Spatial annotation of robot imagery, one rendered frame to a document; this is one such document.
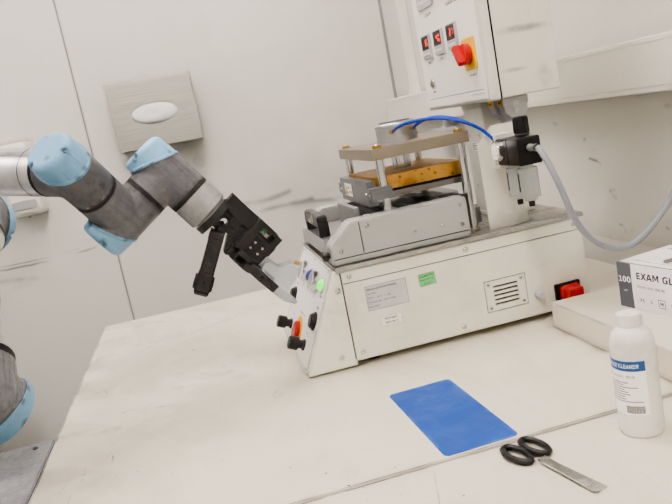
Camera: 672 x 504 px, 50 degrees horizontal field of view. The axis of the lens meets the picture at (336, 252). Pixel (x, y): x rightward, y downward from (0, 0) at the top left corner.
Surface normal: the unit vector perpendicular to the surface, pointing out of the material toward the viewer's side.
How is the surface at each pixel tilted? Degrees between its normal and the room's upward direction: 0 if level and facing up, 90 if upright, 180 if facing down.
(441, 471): 0
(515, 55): 90
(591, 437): 0
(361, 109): 90
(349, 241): 90
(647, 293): 90
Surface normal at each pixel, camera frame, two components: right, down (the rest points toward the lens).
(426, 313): 0.20, 0.14
